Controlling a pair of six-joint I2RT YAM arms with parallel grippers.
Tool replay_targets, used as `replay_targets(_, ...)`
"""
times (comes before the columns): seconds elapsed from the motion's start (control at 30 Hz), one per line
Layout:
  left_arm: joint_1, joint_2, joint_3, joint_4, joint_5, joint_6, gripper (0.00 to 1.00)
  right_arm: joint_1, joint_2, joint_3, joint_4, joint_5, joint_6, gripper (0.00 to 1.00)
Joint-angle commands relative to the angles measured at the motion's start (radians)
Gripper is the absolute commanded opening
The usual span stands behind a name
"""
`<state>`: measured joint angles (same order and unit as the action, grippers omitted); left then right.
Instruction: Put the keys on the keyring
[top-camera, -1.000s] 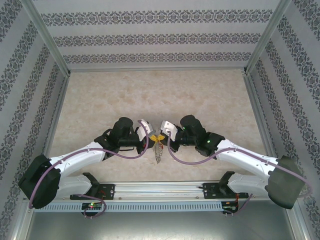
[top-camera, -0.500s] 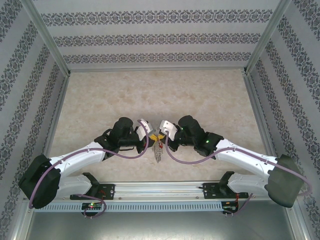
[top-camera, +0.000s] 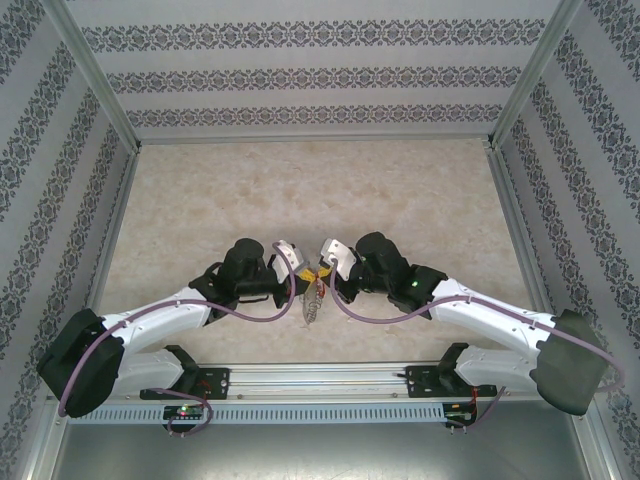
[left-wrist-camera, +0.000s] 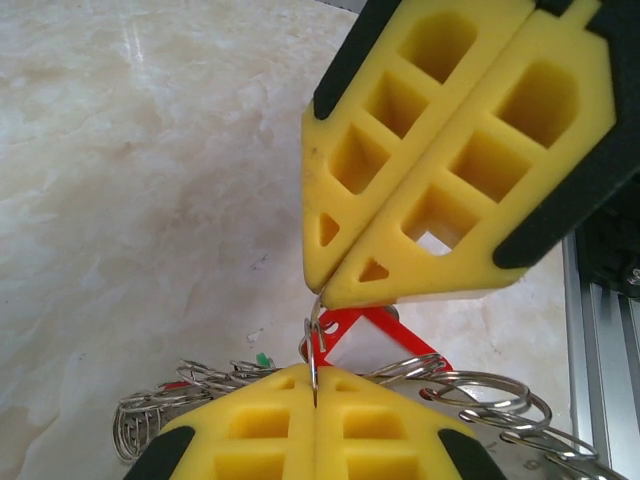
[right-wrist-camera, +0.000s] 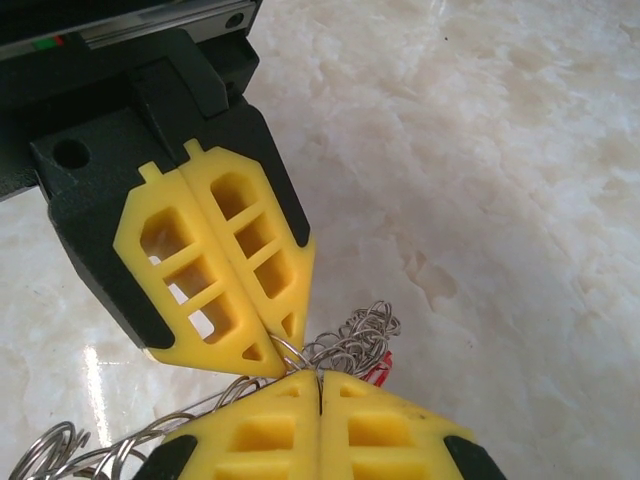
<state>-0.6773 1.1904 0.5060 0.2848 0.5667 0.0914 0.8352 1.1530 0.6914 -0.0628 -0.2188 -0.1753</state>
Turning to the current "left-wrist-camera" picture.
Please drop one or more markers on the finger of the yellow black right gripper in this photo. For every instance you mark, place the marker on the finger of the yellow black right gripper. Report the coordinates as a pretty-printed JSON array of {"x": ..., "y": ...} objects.
[
  {"x": 500, "y": 165},
  {"x": 380, "y": 130}
]

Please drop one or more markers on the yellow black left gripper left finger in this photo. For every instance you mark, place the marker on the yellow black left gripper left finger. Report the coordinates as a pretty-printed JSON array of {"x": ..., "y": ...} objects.
[{"x": 260, "y": 400}]

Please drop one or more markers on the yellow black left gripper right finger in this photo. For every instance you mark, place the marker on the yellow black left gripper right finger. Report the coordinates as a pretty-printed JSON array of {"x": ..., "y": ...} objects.
[{"x": 380, "y": 400}]

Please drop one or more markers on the key with green tag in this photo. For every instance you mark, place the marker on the key with green tag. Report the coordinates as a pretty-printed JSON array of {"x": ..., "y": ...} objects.
[{"x": 262, "y": 359}]

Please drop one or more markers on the key with red tag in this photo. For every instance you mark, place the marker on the key with red tag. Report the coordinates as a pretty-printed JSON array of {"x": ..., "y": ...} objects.
[{"x": 360, "y": 317}]

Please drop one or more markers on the numbered metal disc with keyrings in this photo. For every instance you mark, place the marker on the numbered metal disc with keyrings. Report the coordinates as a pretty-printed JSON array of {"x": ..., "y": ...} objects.
[{"x": 540, "y": 462}]

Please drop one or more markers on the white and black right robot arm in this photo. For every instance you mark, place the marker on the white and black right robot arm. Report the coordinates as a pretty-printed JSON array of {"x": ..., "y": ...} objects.
[{"x": 615, "y": 250}]

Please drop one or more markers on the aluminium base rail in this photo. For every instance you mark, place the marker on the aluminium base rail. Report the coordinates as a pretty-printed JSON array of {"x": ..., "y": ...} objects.
[{"x": 600, "y": 375}]

